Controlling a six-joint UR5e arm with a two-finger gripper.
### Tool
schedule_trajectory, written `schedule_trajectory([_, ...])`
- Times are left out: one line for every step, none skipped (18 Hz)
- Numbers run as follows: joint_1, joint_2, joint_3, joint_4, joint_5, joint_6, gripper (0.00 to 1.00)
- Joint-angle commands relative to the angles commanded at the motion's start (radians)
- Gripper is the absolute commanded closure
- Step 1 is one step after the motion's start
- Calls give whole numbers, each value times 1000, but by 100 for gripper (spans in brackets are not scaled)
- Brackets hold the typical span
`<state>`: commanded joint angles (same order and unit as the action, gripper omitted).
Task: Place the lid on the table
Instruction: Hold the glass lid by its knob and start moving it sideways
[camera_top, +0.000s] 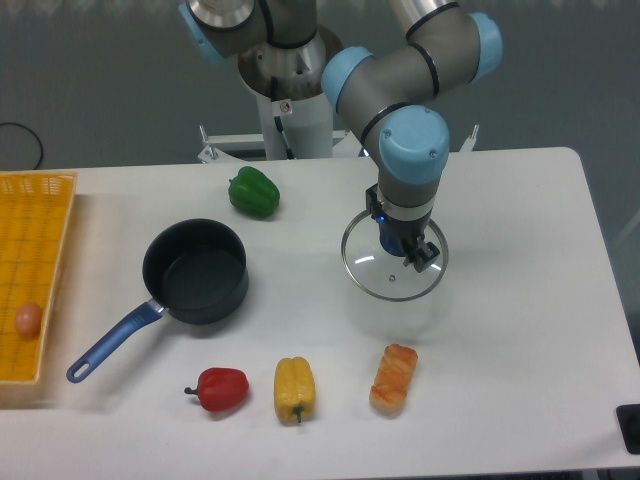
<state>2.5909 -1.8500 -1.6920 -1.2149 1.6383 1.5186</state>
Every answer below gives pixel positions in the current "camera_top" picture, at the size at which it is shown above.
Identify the brown egg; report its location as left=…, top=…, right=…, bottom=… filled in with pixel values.
left=15, top=302, right=43, bottom=338

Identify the red bell pepper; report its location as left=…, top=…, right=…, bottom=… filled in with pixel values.
left=184, top=367, right=249, bottom=413

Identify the glass lid with blue knob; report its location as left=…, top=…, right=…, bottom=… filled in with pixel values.
left=341, top=211, right=449, bottom=302

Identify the black saucepan with blue handle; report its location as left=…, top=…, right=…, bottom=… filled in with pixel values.
left=66, top=218, right=249, bottom=383

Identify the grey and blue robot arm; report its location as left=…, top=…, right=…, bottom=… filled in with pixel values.
left=179, top=1, right=503, bottom=271

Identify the orange shrimp sushi piece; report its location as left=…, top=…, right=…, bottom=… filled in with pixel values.
left=369, top=344, right=419, bottom=415

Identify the black cable loop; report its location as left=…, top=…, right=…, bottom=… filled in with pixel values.
left=0, top=122, right=43, bottom=170

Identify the green bell pepper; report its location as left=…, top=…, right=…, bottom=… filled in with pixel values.
left=228, top=166, right=280, bottom=219

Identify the black object at table edge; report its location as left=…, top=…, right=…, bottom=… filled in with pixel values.
left=616, top=404, right=640, bottom=455

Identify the yellow plastic basket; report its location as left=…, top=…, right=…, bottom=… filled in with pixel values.
left=1, top=171, right=77, bottom=385

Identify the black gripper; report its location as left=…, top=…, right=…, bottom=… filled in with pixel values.
left=365, top=184, right=440, bottom=273

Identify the yellow bell pepper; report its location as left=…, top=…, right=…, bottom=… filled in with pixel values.
left=273, top=357, right=316, bottom=424

